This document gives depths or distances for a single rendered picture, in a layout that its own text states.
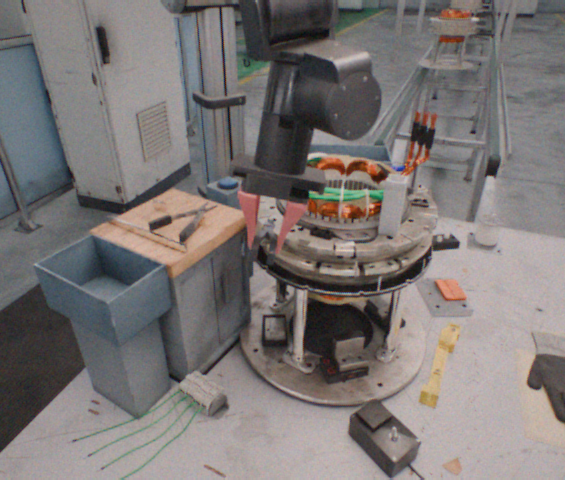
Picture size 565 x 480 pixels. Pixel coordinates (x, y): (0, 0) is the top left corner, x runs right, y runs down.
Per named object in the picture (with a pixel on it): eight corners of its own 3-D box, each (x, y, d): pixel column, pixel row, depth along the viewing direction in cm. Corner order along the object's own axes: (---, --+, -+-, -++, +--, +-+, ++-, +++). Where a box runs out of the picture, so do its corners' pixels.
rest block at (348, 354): (330, 355, 84) (332, 335, 81) (357, 349, 85) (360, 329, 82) (339, 372, 80) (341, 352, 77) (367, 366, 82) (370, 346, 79)
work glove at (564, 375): (620, 446, 73) (626, 438, 72) (529, 419, 77) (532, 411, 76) (594, 346, 92) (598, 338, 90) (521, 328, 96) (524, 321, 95)
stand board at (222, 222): (173, 279, 67) (171, 266, 66) (91, 243, 76) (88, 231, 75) (250, 224, 82) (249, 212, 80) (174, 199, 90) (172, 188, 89)
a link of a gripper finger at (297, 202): (294, 267, 49) (312, 187, 45) (230, 255, 49) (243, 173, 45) (295, 245, 55) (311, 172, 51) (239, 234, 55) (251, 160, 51)
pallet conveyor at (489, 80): (471, 305, 221) (519, 154, 178) (349, 277, 241) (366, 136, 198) (487, 36, 979) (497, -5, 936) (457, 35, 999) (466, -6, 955)
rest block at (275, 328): (285, 321, 92) (285, 313, 91) (286, 340, 88) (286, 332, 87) (265, 321, 92) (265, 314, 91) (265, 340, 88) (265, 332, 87)
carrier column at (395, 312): (392, 356, 86) (410, 270, 75) (380, 352, 87) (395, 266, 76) (395, 348, 88) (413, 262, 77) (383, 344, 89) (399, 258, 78)
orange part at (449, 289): (466, 300, 101) (467, 297, 101) (445, 301, 101) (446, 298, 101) (454, 282, 107) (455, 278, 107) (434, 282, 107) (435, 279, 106)
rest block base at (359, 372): (318, 364, 85) (319, 356, 83) (357, 356, 86) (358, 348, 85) (328, 384, 80) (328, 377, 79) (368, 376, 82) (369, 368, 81)
